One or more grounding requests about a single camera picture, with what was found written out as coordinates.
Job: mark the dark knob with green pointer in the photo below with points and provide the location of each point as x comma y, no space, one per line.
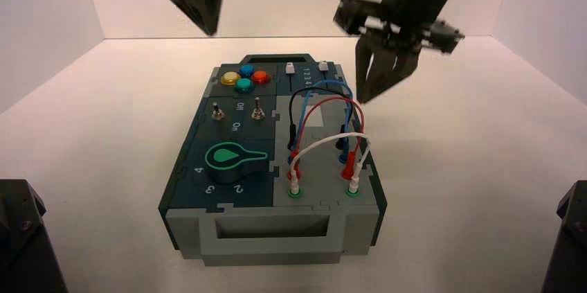
229,162

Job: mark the small grey display screen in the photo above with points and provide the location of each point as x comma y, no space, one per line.
321,116

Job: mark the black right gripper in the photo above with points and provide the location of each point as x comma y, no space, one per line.
419,2

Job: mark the yellow round push button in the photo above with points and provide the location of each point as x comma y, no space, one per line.
229,80

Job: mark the metal toggle switch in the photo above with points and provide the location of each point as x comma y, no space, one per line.
218,114
257,114

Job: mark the red round push button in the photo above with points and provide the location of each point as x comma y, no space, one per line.
260,77

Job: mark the blue round push button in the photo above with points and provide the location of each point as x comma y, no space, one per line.
246,70

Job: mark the green round push button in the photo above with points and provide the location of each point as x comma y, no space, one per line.
244,85

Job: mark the white slider knob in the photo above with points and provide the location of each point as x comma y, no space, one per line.
289,68
324,65

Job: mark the dark teal grey task box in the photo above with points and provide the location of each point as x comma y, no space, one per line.
284,245

